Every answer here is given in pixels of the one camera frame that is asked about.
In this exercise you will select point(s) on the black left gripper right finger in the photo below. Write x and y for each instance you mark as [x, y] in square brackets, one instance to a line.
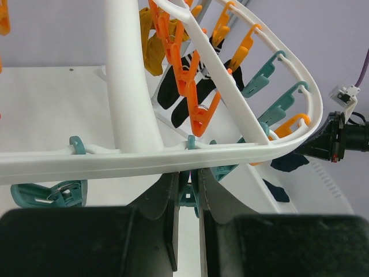
[235, 240]

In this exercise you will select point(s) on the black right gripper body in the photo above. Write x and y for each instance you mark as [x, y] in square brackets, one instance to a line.
[328, 142]

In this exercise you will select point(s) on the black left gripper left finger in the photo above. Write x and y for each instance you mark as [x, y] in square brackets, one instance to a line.
[139, 239]

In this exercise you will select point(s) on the dark navy sock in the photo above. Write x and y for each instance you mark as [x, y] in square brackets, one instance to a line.
[277, 192]
[289, 162]

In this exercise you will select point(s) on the teal front clothes peg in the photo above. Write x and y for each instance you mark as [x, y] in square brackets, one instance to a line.
[188, 197]

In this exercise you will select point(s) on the teal clothes peg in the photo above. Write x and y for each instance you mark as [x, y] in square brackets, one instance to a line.
[188, 197]
[277, 111]
[64, 194]

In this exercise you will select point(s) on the white round sock hanger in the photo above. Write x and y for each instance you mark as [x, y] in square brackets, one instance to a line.
[139, 147]

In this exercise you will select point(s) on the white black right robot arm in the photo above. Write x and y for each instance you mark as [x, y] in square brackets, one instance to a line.
[356, 135]

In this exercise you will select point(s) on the white plastic basket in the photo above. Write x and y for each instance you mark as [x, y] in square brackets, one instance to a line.
[309, 188]

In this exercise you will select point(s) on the teal right clothes peg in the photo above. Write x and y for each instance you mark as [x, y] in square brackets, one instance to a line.
[277, 111]

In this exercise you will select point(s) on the teal left clothes peg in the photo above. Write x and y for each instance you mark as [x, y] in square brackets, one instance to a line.
[64, 194]

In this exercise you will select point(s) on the white metal drying rack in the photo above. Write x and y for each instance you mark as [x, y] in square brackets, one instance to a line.
[167, 95]

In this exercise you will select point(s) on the orange inner peg row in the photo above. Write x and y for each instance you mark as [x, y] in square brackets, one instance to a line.
[200, 116]

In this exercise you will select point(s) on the mustard yellow sock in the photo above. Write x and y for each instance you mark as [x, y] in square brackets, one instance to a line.
[161, 38]

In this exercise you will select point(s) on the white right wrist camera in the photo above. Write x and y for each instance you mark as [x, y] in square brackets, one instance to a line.
[346, 98]

